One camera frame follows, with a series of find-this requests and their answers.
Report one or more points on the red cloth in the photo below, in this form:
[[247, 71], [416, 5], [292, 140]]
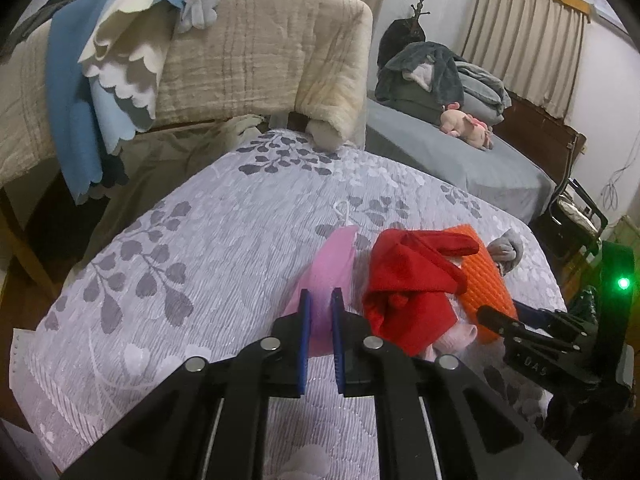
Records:
[[410, 285]]

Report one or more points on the orange quilted pouch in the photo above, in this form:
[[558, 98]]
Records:
[[487, 280]]

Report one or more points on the bin with black bag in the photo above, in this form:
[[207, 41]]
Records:
[[582, 302]]

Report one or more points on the khaki cloth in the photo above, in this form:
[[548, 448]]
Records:
[[165, 180]]

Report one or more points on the light blue scalloped cloth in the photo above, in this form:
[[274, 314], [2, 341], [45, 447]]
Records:
[[122, 115]]

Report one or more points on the folded grey duvets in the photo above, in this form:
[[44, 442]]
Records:
[[482, 90]]

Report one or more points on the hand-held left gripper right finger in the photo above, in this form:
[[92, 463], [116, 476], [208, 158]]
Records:
[[338, 340]]

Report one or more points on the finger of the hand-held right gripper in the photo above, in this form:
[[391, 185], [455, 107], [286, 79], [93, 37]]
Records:
[[535, 315], [502, 322]]

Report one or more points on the beige quilted blanket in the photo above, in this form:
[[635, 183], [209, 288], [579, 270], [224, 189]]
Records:
[[260, 55]]

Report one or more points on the white chair cushion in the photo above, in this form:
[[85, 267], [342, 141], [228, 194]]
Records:
[[577, 212]]

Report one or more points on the pink face mask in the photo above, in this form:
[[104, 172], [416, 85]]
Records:
[[330, 265]]

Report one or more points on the bed with grey sheet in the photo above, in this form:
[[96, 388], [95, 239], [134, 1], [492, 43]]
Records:
[[450, 165]]

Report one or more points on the dark coat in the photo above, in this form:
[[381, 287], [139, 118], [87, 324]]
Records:
[[400, 40]]

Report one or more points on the dark wooden headboard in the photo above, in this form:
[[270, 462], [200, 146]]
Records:
[[545, 145]]

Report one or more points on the grey sock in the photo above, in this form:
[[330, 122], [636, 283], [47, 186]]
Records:
[[507, 250]]

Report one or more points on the dark wooden coat rack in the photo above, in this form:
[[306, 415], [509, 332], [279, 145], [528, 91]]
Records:
[[419, 10]]

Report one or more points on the beige pleated curtain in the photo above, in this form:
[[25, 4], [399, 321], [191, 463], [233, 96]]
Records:
[[525, 50]]

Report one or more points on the black metal frame chair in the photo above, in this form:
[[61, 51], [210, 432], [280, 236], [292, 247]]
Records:
[[565, 240]]

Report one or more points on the grey floral quilt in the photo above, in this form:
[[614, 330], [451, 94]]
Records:
[[225, 270]]

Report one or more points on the light pink sock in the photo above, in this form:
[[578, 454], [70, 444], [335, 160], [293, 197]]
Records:
[[457, 340]]

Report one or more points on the white scalloped cloth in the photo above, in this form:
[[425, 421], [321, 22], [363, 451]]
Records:
[[130, 45]]

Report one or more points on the wooden chair frame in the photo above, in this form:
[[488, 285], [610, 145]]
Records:
[[25, 240]]

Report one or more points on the dark grey fleece blanket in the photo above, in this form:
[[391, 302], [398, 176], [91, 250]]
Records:
[[415, 80]]

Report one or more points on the pink plush toy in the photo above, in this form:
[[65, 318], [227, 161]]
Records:
[[465, 124]]

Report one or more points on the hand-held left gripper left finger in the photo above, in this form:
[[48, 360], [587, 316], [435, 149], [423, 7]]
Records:
[[303, 340]]

